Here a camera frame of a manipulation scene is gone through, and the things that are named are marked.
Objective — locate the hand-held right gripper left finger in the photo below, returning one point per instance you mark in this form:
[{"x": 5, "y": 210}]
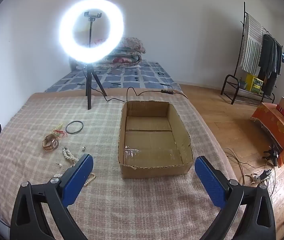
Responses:
[{"x": 78, "y": 180}]

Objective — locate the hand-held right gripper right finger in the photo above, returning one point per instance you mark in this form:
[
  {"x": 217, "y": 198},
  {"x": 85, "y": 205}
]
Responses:
[{"x": 208, "y": 180}]

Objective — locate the cardboard box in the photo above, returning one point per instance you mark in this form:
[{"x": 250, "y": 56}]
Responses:
[{"x": 154, "y": 171}]

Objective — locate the white power strip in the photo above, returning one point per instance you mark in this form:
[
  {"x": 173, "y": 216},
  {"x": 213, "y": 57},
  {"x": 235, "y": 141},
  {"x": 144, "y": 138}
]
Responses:
[{"x": 260, "y": 176}]

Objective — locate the black bangle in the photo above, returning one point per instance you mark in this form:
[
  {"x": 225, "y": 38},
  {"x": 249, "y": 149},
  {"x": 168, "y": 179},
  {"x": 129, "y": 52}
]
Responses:
[{"x": 66, "y": 127}]

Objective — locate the black clamp stand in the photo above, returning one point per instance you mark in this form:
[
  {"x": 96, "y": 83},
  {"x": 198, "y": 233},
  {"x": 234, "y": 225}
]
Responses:
[{"x": 273, "y": 155}]

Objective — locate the beige plaid blanket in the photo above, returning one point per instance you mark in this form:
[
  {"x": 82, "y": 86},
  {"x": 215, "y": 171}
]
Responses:
[{"x": 57, "y": 105}]

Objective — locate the orange patterned cloth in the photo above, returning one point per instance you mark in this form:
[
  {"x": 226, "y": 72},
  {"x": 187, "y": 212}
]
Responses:
[{"x": 271, "y": 122}]

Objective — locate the black tripod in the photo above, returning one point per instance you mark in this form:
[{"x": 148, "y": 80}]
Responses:
[{"x": 89, "y": 90}]

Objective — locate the small green pot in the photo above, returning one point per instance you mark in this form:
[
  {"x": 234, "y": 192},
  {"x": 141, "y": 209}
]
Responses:
[{"x": 242, "y": 84}]

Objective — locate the black metal clothes rack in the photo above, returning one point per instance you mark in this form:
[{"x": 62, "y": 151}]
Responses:
[{"x": 228, "y": 80}]

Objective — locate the dark bed headboard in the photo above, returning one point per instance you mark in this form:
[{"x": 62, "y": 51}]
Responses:
[{"x": 73, "y": 65}]

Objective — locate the yellow box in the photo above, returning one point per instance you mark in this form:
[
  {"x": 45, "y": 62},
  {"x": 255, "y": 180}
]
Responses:
[{"x": 254, "y": 83}]

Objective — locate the blue checked bedsheet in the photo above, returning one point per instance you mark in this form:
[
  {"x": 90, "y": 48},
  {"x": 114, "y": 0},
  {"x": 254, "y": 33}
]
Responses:
[{"x": 137, "y": 75}]

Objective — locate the dark hanging clothes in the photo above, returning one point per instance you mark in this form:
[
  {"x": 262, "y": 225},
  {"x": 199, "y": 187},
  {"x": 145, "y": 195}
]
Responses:
[{"x": 269, "y": 60}]

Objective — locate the folded floral quilt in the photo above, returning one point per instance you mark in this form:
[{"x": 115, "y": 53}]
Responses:
[{"x": 129, "y": 52}]

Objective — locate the striped towel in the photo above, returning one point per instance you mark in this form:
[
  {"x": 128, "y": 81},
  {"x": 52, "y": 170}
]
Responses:
[{"x": 251, "y": 45}]

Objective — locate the black phone holder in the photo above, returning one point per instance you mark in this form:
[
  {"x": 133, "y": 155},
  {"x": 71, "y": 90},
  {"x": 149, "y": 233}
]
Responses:
[{"x": 93, "y": 15}]

